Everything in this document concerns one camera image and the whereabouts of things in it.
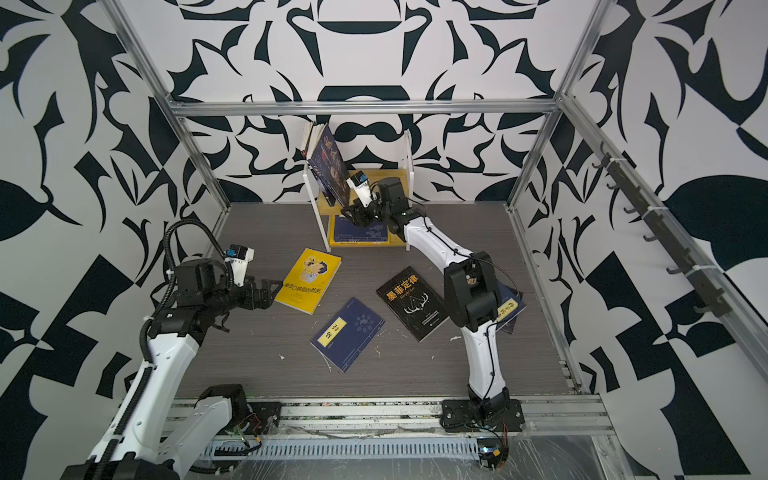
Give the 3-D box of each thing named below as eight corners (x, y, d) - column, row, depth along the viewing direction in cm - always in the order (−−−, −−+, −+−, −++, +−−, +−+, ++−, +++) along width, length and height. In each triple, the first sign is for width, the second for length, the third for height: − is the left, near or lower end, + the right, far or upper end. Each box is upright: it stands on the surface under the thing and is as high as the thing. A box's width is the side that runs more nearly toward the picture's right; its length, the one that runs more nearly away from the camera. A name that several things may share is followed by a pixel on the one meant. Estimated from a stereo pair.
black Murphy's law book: (418, 345, 88) (419, 343, 86) (375, 292, 98) (375, 289, 96) (454, 316, 93) (456, 313, 92) (410, 269, 104) (410, 266, 102)
